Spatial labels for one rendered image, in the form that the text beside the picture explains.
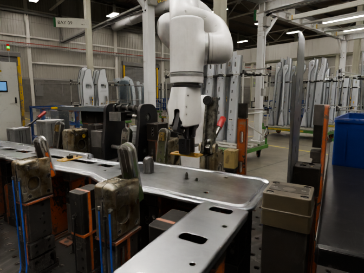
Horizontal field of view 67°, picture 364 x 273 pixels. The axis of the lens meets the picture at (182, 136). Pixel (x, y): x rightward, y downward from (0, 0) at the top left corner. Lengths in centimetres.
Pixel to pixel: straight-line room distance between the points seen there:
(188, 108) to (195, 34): 17
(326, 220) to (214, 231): 17
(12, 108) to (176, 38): 726
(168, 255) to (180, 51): 45
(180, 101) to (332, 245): 42
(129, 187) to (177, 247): 21
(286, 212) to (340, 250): 11
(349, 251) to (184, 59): 49
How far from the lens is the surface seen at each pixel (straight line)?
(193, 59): 67
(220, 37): 69
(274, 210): 50
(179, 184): 69
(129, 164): 60
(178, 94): 66
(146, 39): 505
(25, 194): 86
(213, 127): 83
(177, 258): 41
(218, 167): 86
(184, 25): 68
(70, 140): 121
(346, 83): 1035
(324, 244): 42
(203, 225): 49
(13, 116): 783
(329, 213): 52
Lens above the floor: 122
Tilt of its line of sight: 9 degrees down
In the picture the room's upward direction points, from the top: straight up
